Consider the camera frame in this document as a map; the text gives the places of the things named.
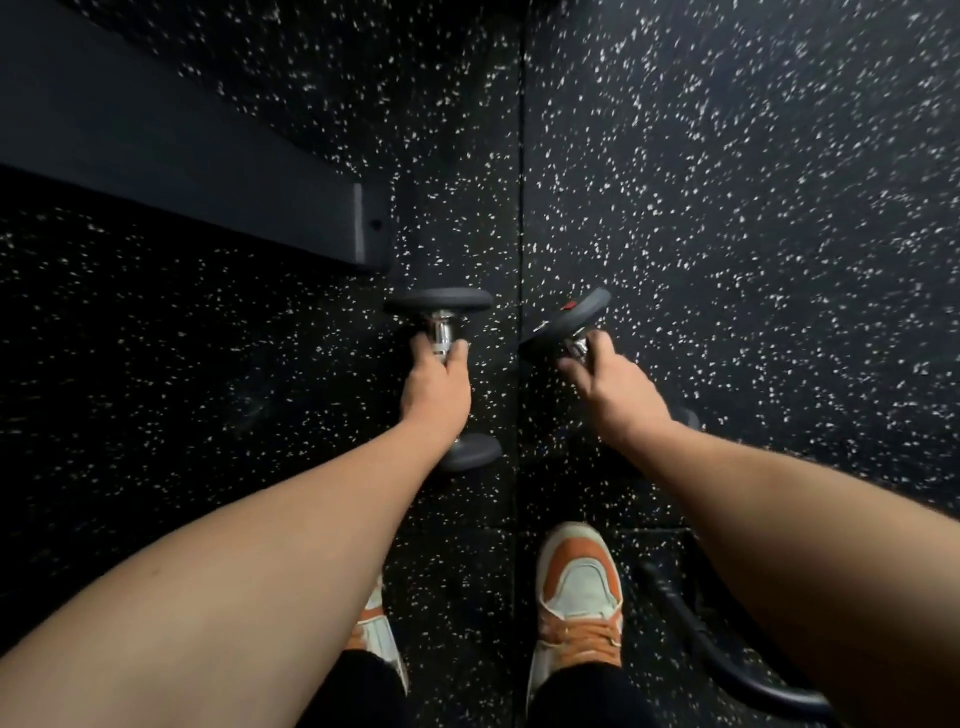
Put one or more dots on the person's left hand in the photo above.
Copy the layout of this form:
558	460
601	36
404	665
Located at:
435	394

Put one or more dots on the person's right hand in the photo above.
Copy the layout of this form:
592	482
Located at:
619	397

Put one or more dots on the person's left thumb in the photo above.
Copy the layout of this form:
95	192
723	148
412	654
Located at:
460	355

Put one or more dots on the person's right thumb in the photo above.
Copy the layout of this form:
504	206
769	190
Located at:
574	368

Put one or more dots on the black dumbbell with red mark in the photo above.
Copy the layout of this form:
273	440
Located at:
562	324

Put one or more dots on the person's right forearm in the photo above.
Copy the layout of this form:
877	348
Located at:
817	555

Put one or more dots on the person's left forearm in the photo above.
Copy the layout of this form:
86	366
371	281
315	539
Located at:
247	570

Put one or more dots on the person's right orange white shoe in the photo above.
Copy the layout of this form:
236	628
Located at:
577	592

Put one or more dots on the person's orange white shoe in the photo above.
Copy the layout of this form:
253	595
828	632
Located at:
577	592
379	634

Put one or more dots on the person's left orange white shoe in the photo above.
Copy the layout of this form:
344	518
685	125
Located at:
379	634

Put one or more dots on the black curved metal tube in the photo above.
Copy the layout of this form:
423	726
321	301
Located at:
720	664

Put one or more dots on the person's right black trouser leg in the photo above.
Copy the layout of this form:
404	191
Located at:
592	701

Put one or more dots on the person's black trouser leg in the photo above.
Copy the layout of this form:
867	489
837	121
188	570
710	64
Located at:
592	701
356	694

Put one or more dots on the person's left black trouser leg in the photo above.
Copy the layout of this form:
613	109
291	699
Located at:
356	694

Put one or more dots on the black padded bench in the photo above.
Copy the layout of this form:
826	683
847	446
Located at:
150	127

